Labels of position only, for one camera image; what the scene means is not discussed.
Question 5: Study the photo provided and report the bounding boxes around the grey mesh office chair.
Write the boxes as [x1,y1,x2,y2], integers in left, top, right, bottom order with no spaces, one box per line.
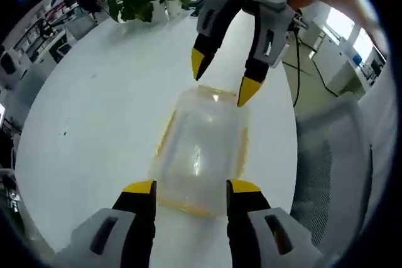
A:
[290,95,374,256]

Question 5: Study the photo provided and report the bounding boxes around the white storage shelves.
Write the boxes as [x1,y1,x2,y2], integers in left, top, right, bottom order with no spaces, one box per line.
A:
[14,4,63,62]

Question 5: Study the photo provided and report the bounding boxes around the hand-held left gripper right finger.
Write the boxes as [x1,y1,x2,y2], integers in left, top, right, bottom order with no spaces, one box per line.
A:
[225,179,324,268]

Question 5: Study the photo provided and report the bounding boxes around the clear container with yellow buckles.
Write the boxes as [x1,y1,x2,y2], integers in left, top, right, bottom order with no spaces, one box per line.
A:
[149,84,252,218]

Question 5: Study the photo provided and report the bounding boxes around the white plant pot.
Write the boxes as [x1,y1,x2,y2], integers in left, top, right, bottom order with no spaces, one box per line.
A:
[149,0,167,23]
[165,0,183,19]

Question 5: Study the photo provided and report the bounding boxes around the black cable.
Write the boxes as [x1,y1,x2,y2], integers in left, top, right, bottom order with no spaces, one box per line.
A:
[291,10,304,109]

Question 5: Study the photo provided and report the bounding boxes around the white office desk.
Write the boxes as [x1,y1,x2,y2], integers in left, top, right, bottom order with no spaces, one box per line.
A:
[310,26,368,96]

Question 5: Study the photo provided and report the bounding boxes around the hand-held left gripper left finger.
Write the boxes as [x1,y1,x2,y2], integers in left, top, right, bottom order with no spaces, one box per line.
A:
[56,179,157,268]

